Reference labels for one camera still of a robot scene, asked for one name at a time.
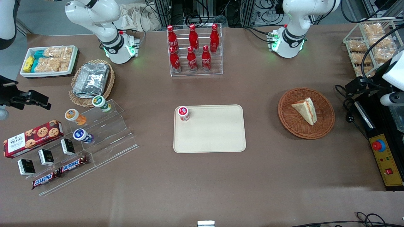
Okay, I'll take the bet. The bagged fried snack pack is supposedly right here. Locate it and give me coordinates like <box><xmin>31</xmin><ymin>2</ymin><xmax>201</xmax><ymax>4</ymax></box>
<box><xmin>350</xmin><ymin>52</ymin><xmax>372</xmax><ymax>65</ymax></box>
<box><xmin>374</xmin><ymin>48</ymin><xmax>397</xmax><ymax>64</ymax></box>
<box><xmin>355</xmin><ymin>66</ymin><xmax>377</xmax><ymax>78</ymax></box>
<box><xmin>347</xmin><ymin>39</ymin><xmax>367</xmax><ymax>53</ymax></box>
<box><xmin>369</xmin><ymin>35</ymin><xmax>394</xmax><ymax>48</ymax></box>
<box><xmin>363</xmin><ymin>23</ymin><xmax>384</xmax><ymax>37</ymax></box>

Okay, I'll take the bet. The white rectangular snack bin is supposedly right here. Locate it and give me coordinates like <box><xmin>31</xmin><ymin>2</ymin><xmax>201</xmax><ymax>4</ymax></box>
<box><xmin>20</xmin><ymin>45</ymin><xmax>79</xmax><ymax>78</ymax></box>

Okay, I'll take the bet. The yellow snack packet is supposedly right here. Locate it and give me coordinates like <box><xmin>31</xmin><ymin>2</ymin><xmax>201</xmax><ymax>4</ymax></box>
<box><xmin>22</xmin><ymin>56</ymin><xmax>34</xmax><ymax>73</ymax></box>

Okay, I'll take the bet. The light openwork wicker basket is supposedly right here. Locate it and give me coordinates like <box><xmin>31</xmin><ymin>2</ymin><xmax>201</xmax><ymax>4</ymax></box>
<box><xmin>68</xmin><ymin>59</ymin><xmax>115</xmax><ymax>108</ymax></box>

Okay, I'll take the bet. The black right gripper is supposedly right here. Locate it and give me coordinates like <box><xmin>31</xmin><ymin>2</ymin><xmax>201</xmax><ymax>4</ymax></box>
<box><xmin>0</xmin><ymin>76</ymin><xmax>51</xmax><ymax>110</ymax></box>

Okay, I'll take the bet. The clear plastic container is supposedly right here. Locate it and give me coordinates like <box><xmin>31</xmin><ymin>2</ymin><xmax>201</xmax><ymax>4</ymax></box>
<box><xmin>389</xmin><ymin>104</ymin><xmax>404</xmax><ymax>133</ymax></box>

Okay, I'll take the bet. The red Walkers cookie box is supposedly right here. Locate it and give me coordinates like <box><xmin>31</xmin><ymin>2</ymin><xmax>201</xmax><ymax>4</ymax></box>
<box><xmin>3</xmin><ymin>119</ymin><xmax>64</xmax><ymax>159</ymax></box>

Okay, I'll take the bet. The clear rice cracker packet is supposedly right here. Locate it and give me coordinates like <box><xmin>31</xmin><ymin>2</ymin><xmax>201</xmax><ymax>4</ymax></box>
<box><xmin>59</xmin><ymin>57</ymin><xmax>72</xmax><ymax>72</ymax></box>
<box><xmin>35</xmin><ymin>58</ymin><xmax>61</xmax><ymax>73</ymax></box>
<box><xmin>44</xmin><ymin>47</ymin><xmax>73</xmax><ymax>59</ymax></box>

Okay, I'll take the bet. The Snickers chocolate bar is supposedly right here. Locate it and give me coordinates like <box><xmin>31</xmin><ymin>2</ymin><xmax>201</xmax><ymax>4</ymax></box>
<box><xmin>58</xmin><ymin>155</ymin><xmax>89</xmax><ymax>174</ymax></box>
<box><xmin>32</xmin><ymin>170</ymin><xmax>61</xmax><ymax>190</ymax></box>

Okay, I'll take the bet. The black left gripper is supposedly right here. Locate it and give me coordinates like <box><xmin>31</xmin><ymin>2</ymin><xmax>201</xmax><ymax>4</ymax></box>
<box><xmin>346</xmin><ymin>76</ymin><xmax>392</xmax><ymax>96</ymax></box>

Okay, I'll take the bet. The clear acrylic stepped stand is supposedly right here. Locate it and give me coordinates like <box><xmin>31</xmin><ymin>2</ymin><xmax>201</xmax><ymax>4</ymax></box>
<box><xmin>24</xmin><ymin>99</ymin><xmax>139</xmax><ymax>196</ymax></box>

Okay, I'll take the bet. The black power cable with plug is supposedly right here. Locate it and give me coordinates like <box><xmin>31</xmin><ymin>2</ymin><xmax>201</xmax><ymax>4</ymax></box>
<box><xmin>335</xmin><ymin>84</ymin><xmax>370</xmax><ymax>140</ymax></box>

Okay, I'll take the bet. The round brown wicker basket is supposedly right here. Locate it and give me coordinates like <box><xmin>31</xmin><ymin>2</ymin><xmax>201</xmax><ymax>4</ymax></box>
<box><xmin>278</xmin><ymin>87</ymin><xmax>336</xmax><ymax>140</ymax></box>

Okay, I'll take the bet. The crumpled beige cloth bag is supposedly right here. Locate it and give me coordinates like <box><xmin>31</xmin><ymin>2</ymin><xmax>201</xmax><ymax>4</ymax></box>
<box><xmin>113</xmin><ymin>3</ymin><xmax>161</xmax><ymax>32</ymax></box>

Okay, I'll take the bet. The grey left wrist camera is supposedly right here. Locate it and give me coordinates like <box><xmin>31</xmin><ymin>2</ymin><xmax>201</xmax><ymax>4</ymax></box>
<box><xmin>380</xmin><ymin>92</ymin><xmax>404</xmax><ymax>107</ymax></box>

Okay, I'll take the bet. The beige plastic tray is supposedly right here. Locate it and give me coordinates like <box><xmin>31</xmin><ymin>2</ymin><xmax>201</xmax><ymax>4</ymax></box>
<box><xmin>173</xmin><ymin>104</ymin><xmax>247</xmax><ymax>154</ymax></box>

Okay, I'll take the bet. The yellow emergency stop control box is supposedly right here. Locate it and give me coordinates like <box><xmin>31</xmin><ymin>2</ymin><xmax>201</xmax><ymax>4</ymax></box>
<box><xmin>369</xmin><ymin>134</ymin><xmax>404</xmax><ymax>191</ymax></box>

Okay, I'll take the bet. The blue lid yoghurt cup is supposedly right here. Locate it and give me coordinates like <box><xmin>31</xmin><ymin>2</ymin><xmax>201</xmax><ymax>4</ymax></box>
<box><xmin>73</xmin><ymin>128</ymin><xmax>94</xmax><ymax>144</ymax></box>

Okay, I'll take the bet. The green lid yoghurt cup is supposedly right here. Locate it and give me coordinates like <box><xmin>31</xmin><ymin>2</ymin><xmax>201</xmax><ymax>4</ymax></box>
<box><xmin>92</xmin><ymin>95</ymin><xmax>112</xmax><ymax>113</ymax></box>

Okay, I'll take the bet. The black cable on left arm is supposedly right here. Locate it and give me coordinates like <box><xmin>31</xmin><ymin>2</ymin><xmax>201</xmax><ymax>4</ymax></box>
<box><xmin>361</xmin><ymin>25</ymin><xmax>404</xmax><ymax>81</ymax></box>

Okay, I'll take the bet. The red lid yoghurt cup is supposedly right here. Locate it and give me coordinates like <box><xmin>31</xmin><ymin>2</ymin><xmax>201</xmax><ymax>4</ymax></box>
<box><xmin>177</xmin><ymin>106</ymin><xmax>190</xmax><ymax>122</ymax></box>

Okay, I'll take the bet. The small black chocolate box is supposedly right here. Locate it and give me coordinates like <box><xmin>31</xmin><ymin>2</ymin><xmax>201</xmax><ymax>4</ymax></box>
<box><xmin>38</xmin><ymin>149</ymin><xmax>55</xmax><ymax>166</ymax></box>
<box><xmin>61</xmin><ymin>138</ymin><xmax>76</xmax><ymax>156</ymax></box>
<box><xmin>17</xmin><ymin>159</ymin><xmax>36</xmax><ymax>176</ymax></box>

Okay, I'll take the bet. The white wire shelf rack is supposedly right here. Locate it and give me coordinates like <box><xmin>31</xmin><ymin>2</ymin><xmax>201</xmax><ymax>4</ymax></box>
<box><xmin>343</xmin><ymin>17</ymin><xmax>404</xmax><ymax>84</ymax></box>

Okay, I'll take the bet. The black countertop appliance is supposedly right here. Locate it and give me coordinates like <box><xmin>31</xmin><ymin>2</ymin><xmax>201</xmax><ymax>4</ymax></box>
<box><xmin>353</xmin><ymin>90</ymin><xmax>404</xmax><ymax>136</ymax></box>

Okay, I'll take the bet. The red cola bottle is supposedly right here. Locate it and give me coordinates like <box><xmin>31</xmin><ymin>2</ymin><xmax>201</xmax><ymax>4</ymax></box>
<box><xmin>169</xmin><ymin>47</ymin><xmax>182</xmax><ymax>73</ymax></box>
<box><xmin>201</xmin><ymin>45</ymin><xmax>212</xmax><ymax>72</ymax></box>
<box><xmin>167</xmin><ymin>25</ymin><xmax>179</xmax><ymax>52</ymax></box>
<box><xmin>188</xmin><ymin>24</ymin><xmax>199</xmax><ymax>51</ymax></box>
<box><xmin>210</xmin><ymin>24</ymin><xmax>220</xmax><ymax>53</ymax></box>
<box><xmin>187</xmin><ymin>46</ymin><xmax>198</xmax><ymax>72</ymax></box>

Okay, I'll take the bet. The aluminium profile equipment rack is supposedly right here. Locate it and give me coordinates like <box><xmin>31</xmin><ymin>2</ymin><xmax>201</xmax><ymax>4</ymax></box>
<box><xmin>153</xmin><ymin>0</ymin><xmax>284</xmax><ymax>29</ymax></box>

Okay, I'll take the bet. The clear acrylic bottle rack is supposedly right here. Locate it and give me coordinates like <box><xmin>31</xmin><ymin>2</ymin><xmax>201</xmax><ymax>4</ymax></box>
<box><xmin>167</xmin><ymin>24</ymin><xmax>223</xmax><ymax>77</ymax></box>

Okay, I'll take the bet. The black cable at table edge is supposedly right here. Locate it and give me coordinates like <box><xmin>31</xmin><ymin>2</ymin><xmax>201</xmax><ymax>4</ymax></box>
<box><xmin>290</xmin><ymin>212</ymin><xmax>404</xmax><ymax>227</ymax></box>

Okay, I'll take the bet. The triangular sandwich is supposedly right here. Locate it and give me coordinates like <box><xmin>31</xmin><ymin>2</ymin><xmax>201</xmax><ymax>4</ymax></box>
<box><xmin>291</xmin><ymin>97</ymin><xmax>317</xmax><ymax>126</ymax></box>

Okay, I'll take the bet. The stack of foil trays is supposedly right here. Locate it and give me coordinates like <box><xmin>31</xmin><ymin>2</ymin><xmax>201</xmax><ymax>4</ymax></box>
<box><xmin>72</xmin><ymin>63</ymin><xmax>110</xmax><ymax>97</ymax></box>

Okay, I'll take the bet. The orange lid yoghurt cup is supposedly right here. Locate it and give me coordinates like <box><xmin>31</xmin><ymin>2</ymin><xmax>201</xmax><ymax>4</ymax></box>
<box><xmin>65</xmin><ymin>108</ymin><xmax>87</xmax><ymax>126</ymax></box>

